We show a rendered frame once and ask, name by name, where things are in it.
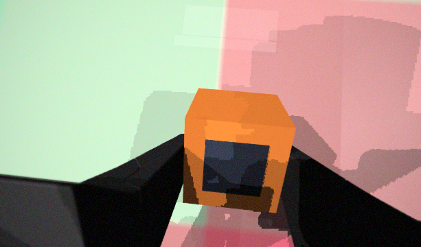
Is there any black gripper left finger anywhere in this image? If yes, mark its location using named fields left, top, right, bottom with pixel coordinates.
left=0, top=134, right=184, bottom=247

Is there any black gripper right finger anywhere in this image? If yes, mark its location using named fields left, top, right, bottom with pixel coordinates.
left=281, top=146, right=421, bottom=247

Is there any orange block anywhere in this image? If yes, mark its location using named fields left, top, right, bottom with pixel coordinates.
left=183, top=88, right=296, bottom=213

